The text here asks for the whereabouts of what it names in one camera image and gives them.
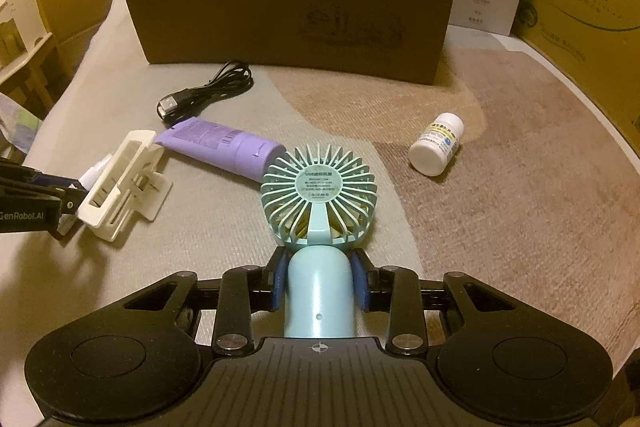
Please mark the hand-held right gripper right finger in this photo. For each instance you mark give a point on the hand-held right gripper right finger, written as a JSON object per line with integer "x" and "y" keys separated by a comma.
{"x": 359, "y": 283}

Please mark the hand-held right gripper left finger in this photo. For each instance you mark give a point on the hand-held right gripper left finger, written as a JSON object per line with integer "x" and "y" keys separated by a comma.
{"x": 279, "y": 283}

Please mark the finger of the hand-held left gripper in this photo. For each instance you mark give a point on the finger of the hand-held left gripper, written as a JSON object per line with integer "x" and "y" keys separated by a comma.
{"x": 50, "y": 184}
{"x": 67, "y": 223}

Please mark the cream plastic clip holder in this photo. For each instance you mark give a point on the cream plastic clip holder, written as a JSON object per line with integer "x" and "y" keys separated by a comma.
{"x": 100, "y": 203}

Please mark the teal handheld mini fan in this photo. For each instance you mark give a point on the teal handheld mini fan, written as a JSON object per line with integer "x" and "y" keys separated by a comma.
{"x": 320, "y": 187}

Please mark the purple cream tube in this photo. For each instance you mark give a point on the purple cream tube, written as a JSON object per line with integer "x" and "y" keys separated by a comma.
{"x": 225, "y": 145}

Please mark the brown cardboard box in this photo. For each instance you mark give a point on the brown cardboard box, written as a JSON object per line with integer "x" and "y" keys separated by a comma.
{"x": 225, "y": 22}

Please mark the light printed cloth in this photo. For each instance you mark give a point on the light printed cloth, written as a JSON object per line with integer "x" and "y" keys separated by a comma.
{"x": 17, "y": 122}

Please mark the white pill bottle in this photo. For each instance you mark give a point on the white pill bottle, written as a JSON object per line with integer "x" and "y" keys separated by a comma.
{"x": 435, "y": 147}

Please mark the white wooden chair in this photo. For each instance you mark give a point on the white wooden chair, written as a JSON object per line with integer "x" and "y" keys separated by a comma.
{"x": 20, "y": 22}

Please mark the large tan cardboard box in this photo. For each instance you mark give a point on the large tan cardboard box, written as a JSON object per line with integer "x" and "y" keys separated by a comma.
{"x": 590, "y": 7}

